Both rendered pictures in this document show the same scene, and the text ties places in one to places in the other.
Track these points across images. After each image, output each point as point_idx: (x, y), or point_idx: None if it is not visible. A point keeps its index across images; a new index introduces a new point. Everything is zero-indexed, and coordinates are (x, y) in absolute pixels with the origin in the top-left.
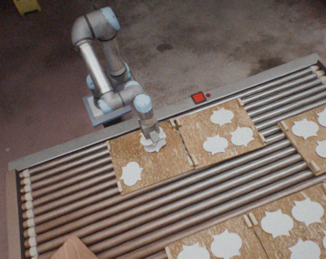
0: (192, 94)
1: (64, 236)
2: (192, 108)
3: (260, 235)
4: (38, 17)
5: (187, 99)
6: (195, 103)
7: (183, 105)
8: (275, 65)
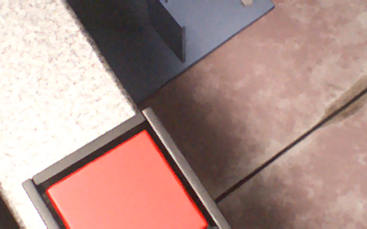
0: (162, 124)
1: None
2: None
3: None
4: None
5: (97, 91)
6: (27, 182)
7: (16, 55)
8: None
